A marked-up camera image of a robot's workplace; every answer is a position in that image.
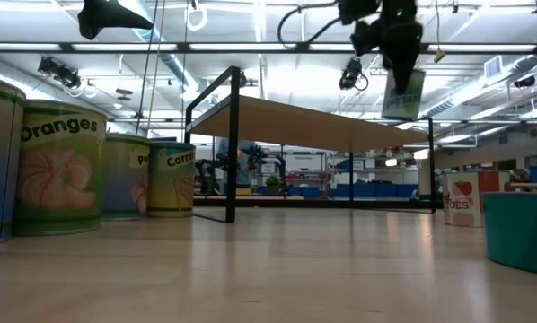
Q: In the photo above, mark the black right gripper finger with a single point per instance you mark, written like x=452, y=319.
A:
x=403, y=67

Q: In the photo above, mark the small potted plant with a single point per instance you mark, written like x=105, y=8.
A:
x=273, y=185

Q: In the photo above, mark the carrots label can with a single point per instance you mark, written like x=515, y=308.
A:
x=169, y=188

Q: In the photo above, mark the red tomatoes label can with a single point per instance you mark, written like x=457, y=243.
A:
x=463, y=202

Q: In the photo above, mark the peaches label can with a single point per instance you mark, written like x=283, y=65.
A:
x=122, y=179

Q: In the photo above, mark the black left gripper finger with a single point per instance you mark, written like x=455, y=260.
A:
x=127, y=22

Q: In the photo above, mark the person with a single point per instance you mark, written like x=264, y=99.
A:
x=244, y=166

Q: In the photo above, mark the black overhead frame beam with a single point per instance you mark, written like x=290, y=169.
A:
x=302, y=46

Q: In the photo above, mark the black background robot arm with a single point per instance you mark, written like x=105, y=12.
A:
x=205, y=175
x=277, y=168

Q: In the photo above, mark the white ceiling air vent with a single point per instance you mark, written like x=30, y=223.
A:
x=493, y=67

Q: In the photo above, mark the black hanging camera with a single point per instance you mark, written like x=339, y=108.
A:
x=350, y=74

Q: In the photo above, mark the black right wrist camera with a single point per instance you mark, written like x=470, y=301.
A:
x=358, y=11

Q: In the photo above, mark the teal white label can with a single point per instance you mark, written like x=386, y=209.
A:
x=405, y=107

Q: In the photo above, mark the oranges label can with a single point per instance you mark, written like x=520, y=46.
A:
x=57, y=179

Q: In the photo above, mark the black ceiling-mounted device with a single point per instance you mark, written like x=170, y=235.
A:
x=66, y=76
x=524, y=81

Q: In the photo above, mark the teal tuna fish can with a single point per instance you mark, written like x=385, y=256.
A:
x=520, y=233

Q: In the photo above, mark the wooden shelf with black frame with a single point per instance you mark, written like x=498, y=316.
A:
x=295, y=125

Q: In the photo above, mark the black metal table frame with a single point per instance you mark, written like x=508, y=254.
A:
x=318, y=203

